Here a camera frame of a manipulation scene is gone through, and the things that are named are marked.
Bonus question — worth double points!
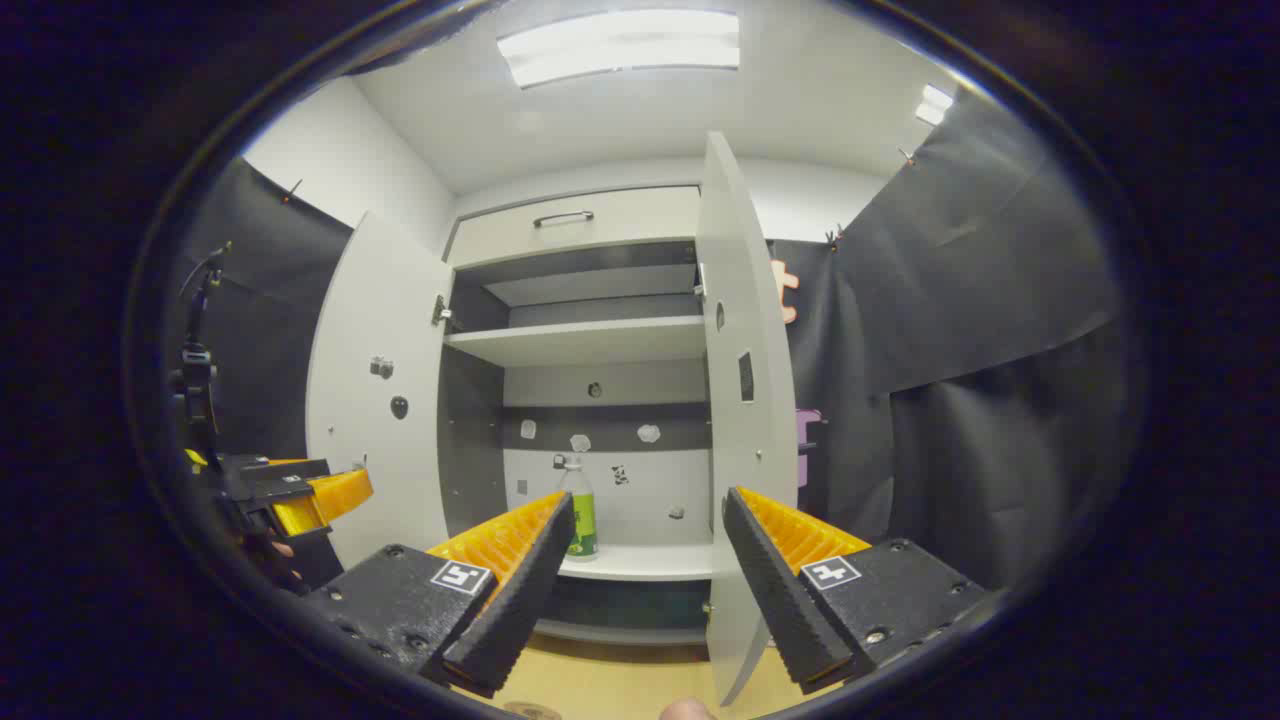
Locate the white cabinet drawer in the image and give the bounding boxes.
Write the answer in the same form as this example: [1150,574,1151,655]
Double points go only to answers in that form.
[445,186,701,269]

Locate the large ceiling light panel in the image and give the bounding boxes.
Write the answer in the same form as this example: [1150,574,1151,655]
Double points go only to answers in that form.
[497,10,742,89]

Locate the small ceiling light panel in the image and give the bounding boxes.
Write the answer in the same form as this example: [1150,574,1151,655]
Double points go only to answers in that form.
[914,83,957,127]

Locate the white and grey cabinet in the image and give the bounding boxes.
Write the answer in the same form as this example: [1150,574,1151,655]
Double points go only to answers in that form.
[437,185,723,646]

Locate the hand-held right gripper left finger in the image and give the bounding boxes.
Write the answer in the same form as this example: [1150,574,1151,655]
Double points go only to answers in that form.
[305,490,576,699]

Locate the clear bottle with green label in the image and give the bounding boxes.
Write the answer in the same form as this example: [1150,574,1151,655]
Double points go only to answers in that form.
[553,452,601,563]

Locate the white cabinet door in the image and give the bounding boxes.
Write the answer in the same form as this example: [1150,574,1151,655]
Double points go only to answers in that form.
[305,210,456,571]
[697,130,799,707]

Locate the black backdrop cloth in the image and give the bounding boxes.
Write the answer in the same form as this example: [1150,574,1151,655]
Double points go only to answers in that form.
[765,90,1126,591]
[165,155,353,591]

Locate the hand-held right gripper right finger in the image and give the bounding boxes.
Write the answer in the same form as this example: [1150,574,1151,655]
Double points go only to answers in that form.
[722,486,991,696]

